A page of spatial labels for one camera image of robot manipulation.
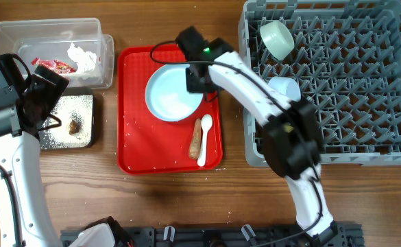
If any red snack wrapper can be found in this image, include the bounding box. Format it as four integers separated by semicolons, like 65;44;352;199
31;58;76;74

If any large light blue plate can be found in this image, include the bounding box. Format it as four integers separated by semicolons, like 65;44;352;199
145;64;203;122

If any pile of white rice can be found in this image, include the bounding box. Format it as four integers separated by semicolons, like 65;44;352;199
38;94;94;149

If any white plastic spoon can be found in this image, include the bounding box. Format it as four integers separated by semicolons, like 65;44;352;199
197;114;213;167

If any brown food scrap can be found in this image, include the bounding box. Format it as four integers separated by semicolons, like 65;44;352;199
67;119;81;135

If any white napkin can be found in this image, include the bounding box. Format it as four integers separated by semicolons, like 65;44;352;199
67;43;97;73

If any green bowl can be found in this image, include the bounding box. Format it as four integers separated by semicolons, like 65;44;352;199
260;21;295;60

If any small light blue plate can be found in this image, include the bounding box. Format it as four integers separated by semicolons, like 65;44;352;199
268;76;301;102

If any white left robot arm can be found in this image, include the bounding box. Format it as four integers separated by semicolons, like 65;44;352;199
0;64;69;246

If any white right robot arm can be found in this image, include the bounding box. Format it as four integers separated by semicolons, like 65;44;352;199
176;36;337;246

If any black waste tray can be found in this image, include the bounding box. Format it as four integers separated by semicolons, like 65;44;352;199
37;86;97;151

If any clear plastic waste bin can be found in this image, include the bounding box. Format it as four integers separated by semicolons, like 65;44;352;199
0;18;114;89

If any grey dishwasher rack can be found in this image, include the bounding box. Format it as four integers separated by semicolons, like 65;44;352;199
239;0;401;166

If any red serving tray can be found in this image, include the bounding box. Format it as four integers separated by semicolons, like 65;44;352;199
117;45;223;175

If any black mounting rail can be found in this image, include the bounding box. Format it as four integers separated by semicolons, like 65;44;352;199
60;222;365;247

